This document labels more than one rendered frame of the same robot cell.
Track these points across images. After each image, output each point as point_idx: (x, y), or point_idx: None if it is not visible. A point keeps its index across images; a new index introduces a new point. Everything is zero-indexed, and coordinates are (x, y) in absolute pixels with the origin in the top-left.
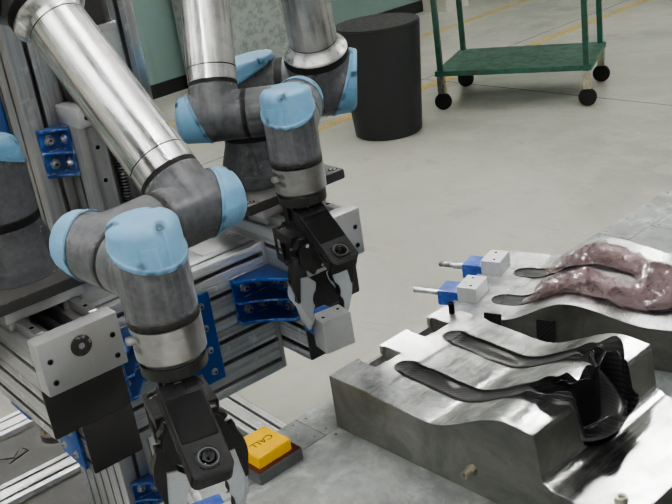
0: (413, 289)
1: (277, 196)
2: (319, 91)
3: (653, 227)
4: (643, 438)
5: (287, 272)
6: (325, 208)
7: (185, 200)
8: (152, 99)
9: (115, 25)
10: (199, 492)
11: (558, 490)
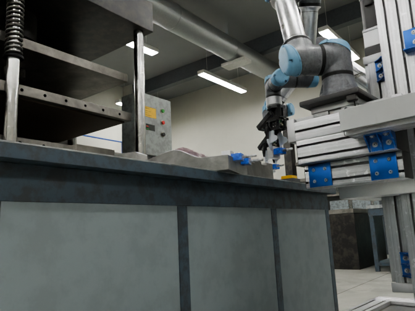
0: (263, 159)
1: (285, 108)
2: (271, 75)
3: None
4: None
5: (281, 131)
6: (267, 113)
7: None
8: (381, 56)
9: (362, 32)
10: (279, 165)
11: None
